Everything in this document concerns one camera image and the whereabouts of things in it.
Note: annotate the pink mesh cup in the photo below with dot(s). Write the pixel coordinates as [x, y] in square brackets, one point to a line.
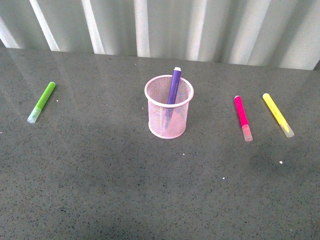
[156, 91]

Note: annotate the pink highlighter pen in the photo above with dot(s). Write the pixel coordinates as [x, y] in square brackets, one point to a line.
[243, 119]

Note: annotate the yellow highlighter pen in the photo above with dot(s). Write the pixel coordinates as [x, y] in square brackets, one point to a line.
[289, 133]

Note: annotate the green highlighter pen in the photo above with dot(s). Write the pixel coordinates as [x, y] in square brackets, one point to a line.
[32, 118]

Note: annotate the purple highlighter pen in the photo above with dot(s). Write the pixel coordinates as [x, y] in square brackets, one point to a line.
[176, 75]

